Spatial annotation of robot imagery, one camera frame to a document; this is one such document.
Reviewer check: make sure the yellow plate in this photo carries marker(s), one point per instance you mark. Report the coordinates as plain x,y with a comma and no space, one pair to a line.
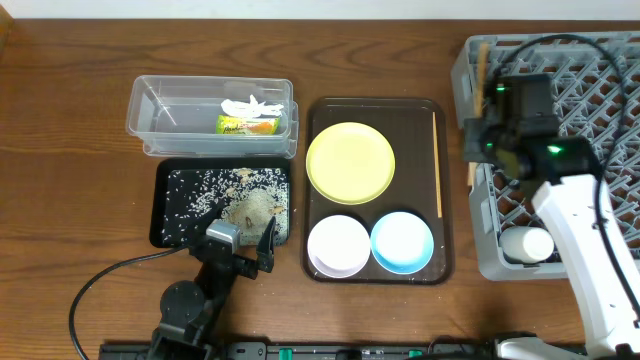
350,163

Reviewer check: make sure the blue bowl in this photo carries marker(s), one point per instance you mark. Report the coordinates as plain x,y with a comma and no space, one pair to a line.
402,243

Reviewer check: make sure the white cup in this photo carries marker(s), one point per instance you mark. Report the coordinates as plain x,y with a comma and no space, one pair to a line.
526,245

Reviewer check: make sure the green orange snack wrapper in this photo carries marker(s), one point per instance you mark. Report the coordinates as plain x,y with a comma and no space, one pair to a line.
230,125

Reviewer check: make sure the pink bowl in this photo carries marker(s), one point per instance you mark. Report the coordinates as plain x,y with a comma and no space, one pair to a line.
338,246

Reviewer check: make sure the grey dishwasher rack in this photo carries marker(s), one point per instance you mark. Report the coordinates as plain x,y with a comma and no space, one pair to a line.
589,102

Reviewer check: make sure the brown serving tray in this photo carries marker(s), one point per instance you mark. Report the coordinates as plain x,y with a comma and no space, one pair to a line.
407,125

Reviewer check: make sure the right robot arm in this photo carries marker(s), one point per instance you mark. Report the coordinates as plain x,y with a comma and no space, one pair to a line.
518,132

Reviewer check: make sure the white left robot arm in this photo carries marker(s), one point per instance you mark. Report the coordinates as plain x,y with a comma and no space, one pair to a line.
190,309

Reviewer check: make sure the white tissue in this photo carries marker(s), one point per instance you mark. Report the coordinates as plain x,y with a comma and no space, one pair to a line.
252,109

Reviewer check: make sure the spilled rice and food scraps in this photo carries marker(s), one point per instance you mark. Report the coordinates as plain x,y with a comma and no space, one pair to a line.
246,197

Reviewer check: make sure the black waste tray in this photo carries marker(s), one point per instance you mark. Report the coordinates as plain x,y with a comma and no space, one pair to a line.
171,164

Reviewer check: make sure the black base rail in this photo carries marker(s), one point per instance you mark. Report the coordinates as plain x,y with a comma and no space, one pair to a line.
255,350

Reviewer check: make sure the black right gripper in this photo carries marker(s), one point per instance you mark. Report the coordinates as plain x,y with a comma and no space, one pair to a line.
476,138

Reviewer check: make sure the clear plastic bin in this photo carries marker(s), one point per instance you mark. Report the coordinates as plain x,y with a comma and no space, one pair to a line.
176,116

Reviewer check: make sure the wooden chopstick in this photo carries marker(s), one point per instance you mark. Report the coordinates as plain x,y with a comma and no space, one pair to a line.
482,63
437,174

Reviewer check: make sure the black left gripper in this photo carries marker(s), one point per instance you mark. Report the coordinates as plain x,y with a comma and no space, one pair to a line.
242,265

